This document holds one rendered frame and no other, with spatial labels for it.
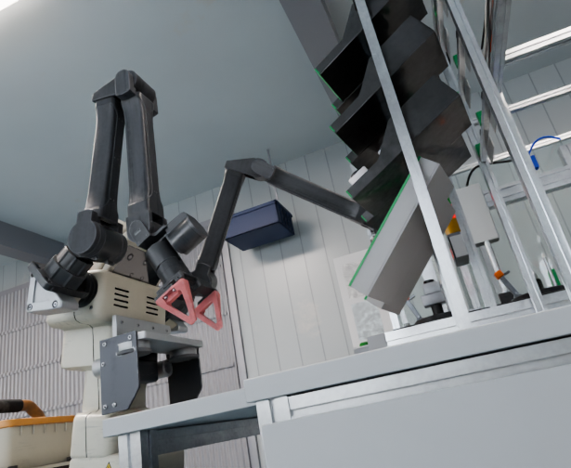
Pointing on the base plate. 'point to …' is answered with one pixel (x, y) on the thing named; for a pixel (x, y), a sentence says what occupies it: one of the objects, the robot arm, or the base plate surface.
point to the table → (184, 414)
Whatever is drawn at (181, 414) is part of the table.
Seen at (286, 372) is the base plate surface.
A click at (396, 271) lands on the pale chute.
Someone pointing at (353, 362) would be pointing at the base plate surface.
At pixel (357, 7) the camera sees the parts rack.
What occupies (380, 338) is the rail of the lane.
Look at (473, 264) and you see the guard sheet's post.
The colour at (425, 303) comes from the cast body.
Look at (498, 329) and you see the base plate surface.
